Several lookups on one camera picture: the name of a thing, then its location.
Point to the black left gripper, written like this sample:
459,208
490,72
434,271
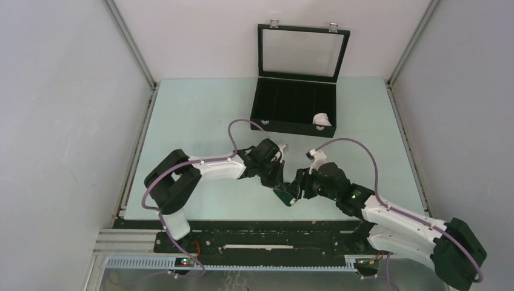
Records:
277,182

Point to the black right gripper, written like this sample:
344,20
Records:
294,189

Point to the green snowman sock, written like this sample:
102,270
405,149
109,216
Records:
285,197

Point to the white sock with black stripes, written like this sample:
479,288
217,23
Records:
321,119

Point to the black display case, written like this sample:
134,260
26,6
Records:
298,70

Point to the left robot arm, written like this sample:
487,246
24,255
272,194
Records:
171,183

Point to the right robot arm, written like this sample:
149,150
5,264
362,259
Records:
450,249

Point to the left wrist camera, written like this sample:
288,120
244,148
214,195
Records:
283,148

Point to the left aluminium frame post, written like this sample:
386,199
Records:
127,37

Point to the aluminium frame post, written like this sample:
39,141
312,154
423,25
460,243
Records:
127,37
414,39

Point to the right aluminium frame post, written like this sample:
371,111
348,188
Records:
414,39

